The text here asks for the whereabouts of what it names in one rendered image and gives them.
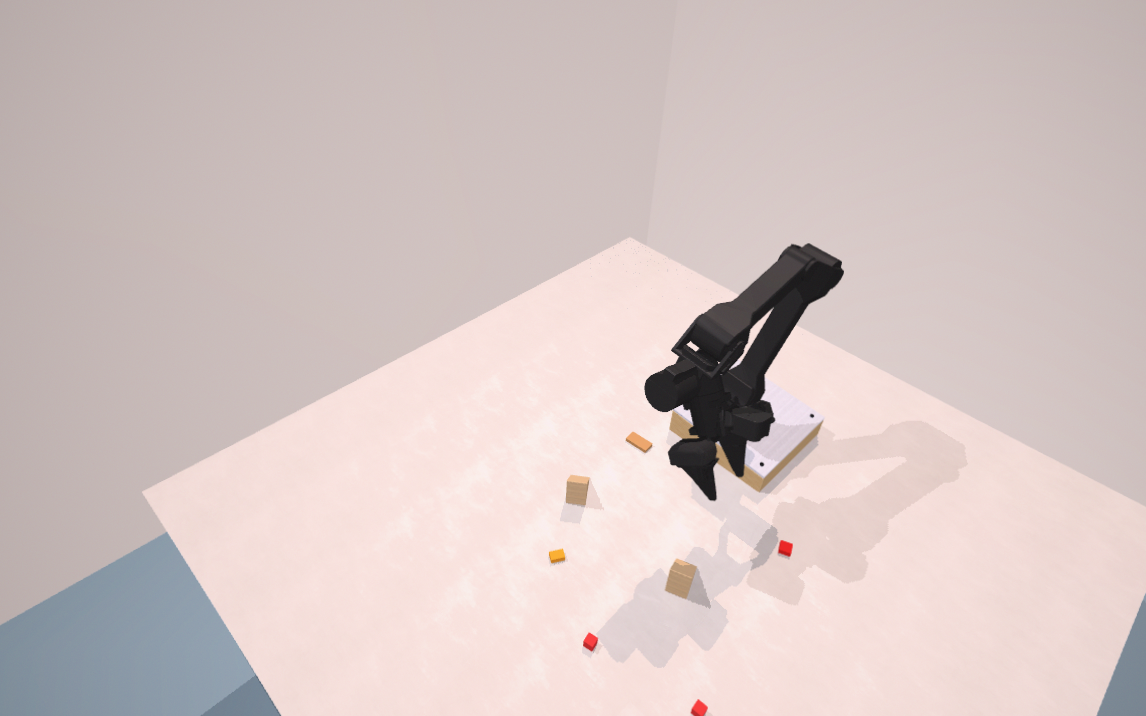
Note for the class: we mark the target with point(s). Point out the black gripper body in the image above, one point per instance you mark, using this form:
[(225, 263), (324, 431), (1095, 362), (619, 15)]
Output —
[(704, 413)]

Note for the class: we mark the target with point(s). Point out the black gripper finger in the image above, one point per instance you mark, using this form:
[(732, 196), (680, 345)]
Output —
[(734, 448), (703, 476)]

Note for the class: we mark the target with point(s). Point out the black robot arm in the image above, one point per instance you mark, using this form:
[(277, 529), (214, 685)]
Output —
[(801, 276)]

